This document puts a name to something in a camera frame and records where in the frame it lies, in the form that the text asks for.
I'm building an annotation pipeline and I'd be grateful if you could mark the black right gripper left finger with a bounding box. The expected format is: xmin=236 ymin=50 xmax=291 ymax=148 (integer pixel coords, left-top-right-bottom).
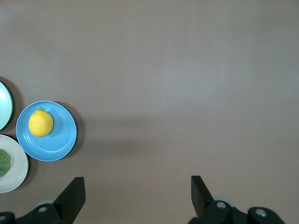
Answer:
xmin=0 ymin=176 xmax=86 ymax=224

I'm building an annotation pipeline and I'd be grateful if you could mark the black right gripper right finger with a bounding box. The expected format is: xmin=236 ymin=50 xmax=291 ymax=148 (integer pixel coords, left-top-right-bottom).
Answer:
xmin=188 ymin=175 xmax=285 ymax=224

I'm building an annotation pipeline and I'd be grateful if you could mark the green lettuce leaf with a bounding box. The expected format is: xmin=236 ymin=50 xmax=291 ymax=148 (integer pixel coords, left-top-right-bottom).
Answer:
xmin=0 ymin=149 xmax=12 ymax=178

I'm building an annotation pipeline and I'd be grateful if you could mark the yellow lemon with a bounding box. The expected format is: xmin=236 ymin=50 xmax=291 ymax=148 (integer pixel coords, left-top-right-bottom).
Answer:
xmin=28 ymin=107 xmax=54 ymax=138

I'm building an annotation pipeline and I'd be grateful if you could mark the beige plate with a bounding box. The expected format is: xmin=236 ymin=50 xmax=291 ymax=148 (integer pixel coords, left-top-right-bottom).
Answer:
xmin=0 ymin=134 xmax=29 ymax=194

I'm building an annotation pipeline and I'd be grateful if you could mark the blue plate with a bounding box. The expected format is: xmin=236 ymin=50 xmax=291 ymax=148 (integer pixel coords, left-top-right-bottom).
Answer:
xmin=15 ymin=100 xmax=78 ymax=162

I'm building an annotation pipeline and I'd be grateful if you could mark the mint green plate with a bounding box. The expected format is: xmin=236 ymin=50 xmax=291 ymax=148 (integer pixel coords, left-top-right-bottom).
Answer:
xmin=0 ymin=81 xmax=14 ymax=131

